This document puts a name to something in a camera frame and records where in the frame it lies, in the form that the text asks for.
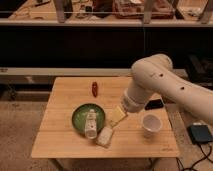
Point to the background wooden workbench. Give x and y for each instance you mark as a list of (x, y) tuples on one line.
[(107, 13)]

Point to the black power box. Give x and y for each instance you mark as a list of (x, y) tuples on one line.
[(199, 134)]

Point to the black smartphone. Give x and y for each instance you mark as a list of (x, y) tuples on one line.
[(154, 104)]

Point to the red chili pepper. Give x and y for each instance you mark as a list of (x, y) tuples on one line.
[(95, 89)]

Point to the wooden table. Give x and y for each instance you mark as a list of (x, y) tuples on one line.
[(56, 137)]

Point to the green round plate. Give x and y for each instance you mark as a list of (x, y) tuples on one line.
[(79, 117)]

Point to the white plastic bottle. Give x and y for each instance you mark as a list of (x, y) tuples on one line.
[(91, 125)]

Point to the white plastic cup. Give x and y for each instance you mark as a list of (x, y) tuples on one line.
[(151, 125)]

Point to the yellow sponge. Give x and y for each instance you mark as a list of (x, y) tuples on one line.
[(116, 116)]

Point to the beige sponge block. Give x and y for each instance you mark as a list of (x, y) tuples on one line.
[(104, 138)]

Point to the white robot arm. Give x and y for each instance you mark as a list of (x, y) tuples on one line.
[(154, 75)]

